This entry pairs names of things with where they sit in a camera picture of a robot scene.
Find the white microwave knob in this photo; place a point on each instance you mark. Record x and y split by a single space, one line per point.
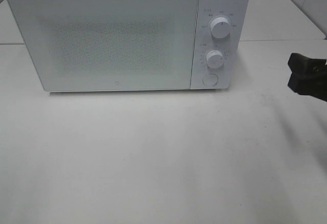
214 59
220 27

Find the white microwave door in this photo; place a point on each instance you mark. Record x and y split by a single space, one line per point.
109 45

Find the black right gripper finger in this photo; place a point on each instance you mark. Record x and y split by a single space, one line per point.
305 66
313 85

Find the white microwave oven body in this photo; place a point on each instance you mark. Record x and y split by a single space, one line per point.
219 1

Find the round white door button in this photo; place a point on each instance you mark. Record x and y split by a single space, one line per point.
210 80

